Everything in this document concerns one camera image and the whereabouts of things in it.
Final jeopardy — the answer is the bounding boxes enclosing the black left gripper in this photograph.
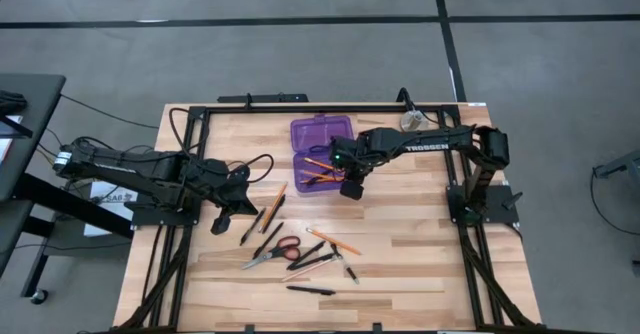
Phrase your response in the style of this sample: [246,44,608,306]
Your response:
[199,158,259,236]

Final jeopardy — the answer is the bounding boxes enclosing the black matte pen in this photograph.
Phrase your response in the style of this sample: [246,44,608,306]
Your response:
[262,194,287,234]
[239,207,267,247]
[285,285,337,297]
[288,253,337,271]
[251,221,285,260]
[286,240,327,271]

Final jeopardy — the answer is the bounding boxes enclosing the purple plastic supply box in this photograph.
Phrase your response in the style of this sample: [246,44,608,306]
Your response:
[289,113,357,196]

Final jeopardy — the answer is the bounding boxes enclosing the red black handled scissors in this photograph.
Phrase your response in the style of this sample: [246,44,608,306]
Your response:
[241,234,302,271]

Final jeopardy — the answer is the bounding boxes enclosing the clear pen black grip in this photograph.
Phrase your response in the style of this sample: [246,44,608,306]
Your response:
[329,242,361,286]

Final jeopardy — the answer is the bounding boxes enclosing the metal cylinder on disc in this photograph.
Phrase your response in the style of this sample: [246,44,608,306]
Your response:
[399,108,430,134]

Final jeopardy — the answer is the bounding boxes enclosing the white printed paper sheet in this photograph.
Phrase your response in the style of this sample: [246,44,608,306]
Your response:
[83,178,149,238]

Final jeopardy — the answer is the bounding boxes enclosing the black side table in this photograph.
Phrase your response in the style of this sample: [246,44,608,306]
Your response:
[0,72,134,300]

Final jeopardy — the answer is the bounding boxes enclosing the white sheet dark clip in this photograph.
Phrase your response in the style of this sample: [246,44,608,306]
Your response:
[0,114,34,140]

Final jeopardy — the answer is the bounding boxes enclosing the black pouch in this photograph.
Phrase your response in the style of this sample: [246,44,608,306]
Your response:
[0,89,28,116]

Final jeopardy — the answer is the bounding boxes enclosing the grey stand leg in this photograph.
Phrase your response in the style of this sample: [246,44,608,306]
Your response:
[592,147,640,181]

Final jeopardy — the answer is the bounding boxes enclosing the black aluminium table frame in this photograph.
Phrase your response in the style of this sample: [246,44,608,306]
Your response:
[117,102,544,334]

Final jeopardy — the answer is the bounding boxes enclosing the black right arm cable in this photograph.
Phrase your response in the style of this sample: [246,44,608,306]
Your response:
[396,87,476,140]

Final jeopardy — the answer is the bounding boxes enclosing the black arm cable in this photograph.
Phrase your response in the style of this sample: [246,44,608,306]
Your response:
[396,87,476,140]
[168,107,201,158]

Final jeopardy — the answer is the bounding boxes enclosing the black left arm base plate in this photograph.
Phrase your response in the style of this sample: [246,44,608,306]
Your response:
[124,186,201,228]

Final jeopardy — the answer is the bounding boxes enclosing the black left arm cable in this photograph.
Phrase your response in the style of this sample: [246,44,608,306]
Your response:
[168,107,201,158]

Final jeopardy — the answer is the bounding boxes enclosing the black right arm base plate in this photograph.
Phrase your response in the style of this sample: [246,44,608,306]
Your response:
[446,183,521,225]

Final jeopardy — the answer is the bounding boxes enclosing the black floor cable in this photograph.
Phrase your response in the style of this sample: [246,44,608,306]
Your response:
[588,166,640,238]
[59,93,161,130]

